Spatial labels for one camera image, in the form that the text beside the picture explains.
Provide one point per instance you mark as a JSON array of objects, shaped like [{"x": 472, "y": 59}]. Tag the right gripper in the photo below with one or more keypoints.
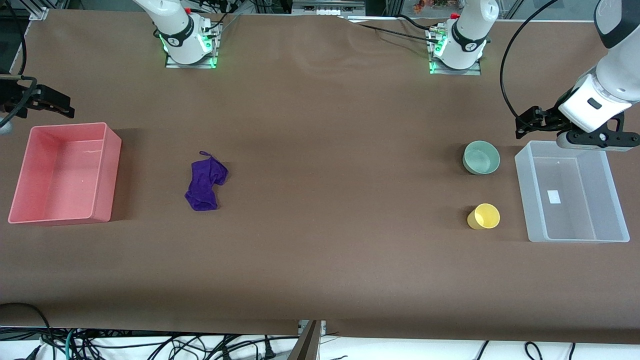
[{"x": 15, "y": 97}]

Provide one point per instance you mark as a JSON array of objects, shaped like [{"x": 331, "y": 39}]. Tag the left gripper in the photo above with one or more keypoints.
[{"x": 548, "y": 118}]

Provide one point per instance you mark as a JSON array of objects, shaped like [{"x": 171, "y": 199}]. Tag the green bowl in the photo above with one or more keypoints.
[{"x": 481, "y": 159}]

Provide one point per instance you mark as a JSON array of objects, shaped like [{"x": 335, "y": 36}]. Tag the yellow cup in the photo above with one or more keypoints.
[{"x": 485, "y": 217}]

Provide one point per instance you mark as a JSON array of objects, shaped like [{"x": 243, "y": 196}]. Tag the purple cloth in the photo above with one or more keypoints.
[{"x": 205, "y": 185}]

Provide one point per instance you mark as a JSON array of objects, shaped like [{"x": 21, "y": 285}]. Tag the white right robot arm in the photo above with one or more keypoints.
[{"x": 175, "y": 30}]

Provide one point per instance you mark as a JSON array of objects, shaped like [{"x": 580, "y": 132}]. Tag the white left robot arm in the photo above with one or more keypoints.
[{"x": 617, "y": 65}]

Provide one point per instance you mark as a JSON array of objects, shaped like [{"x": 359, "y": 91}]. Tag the white label sticker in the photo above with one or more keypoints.
[{"x": 554, "y": 197}]

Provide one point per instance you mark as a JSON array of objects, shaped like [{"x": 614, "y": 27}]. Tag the pink plastic bin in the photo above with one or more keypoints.
[{"x": 60, "y": 180}]

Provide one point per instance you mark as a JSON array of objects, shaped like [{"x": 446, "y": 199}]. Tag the clear plastic bin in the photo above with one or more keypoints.
[{"x": 575, "y": 200}]

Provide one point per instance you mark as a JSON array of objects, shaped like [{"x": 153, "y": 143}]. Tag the orange background items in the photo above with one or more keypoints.
[{"x": 430, "y": 4}]

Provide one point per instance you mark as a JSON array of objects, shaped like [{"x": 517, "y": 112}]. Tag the grey socket box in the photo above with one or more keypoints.
[{"x": 327, "y": 5}]

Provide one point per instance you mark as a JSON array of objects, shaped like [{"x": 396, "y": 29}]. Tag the black power plug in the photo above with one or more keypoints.
[{"x": 268, "y": 349}]

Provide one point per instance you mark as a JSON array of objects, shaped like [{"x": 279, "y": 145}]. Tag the aluminium frame bracket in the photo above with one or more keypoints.
[{"x": 39, "y": 13}]

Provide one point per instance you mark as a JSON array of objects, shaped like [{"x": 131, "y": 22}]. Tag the grey table support post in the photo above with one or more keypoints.
[{"x": 306, "y": 347}]

